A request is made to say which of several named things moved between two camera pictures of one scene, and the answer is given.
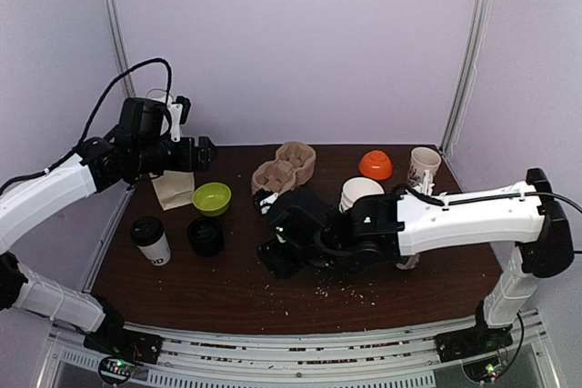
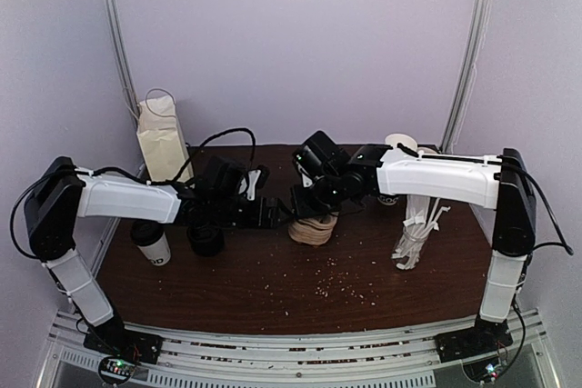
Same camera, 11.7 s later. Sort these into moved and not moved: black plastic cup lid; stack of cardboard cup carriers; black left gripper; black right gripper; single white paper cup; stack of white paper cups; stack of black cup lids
Moved: black right gripper; black left gripper; stack of cardboard cup carriers; stack of white paper cups
Not moved: stack of black cup lids; black plastic cup lid; single white paper cup
